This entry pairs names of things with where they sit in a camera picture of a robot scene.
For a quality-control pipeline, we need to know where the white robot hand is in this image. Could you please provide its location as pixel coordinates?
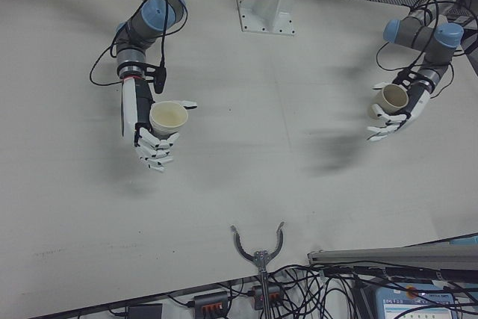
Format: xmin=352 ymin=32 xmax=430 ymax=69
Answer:
xmin=366 ymin=78 xmax=433 ymax=144
xmin=119 ymin=76 xmax=198 ymax=174

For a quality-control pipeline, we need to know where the beige paper cup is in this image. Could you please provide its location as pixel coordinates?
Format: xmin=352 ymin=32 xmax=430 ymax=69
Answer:
xmin=368 ymin=84 xmax=409 ymax=119

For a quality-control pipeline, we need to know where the white paper cup stack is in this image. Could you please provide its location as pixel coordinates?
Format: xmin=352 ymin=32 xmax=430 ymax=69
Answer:
xmin=149 ymin=101 xmax=189 ymax=140

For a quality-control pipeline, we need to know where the metal reach grabber tool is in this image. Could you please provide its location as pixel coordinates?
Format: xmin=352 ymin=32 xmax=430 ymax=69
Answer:
xmin=229 ymin=221 xmax=287 ymax=319

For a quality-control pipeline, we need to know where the light blue teach pendant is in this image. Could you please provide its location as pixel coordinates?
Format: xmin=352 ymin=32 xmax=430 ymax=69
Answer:
xmin=358 ymin=283 xmax=478 ymax=319

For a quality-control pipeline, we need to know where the flat black device box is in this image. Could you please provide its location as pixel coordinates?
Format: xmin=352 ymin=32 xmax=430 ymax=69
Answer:
xmin=125 ymin=303 xmax=164 ymax=319

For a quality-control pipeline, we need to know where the black hub with orange ports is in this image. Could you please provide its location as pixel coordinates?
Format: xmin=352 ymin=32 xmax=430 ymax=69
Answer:
xmin=250 ymin=284 xmax=283 ymax=311
xmin=193 ymin=291 xmax=229 ymax=316

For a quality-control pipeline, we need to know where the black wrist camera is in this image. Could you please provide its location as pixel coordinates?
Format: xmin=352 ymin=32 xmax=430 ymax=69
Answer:
xmin=143 ymin=63 xmax=167 ymax=95
xmin=396 ymin=68 xmax=418 ymax=88

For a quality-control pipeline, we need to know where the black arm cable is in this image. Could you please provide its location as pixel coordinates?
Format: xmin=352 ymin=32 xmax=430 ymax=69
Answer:
xmin=375 ymin=0 xmax=455 ymax=99
xmin=88 ymin=0 xmax=169 ymax=88

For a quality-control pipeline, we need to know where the aluminium profile post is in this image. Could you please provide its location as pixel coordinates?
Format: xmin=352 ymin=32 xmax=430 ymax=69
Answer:
xmin=306 ymin=246 xmax=478 ymax=272

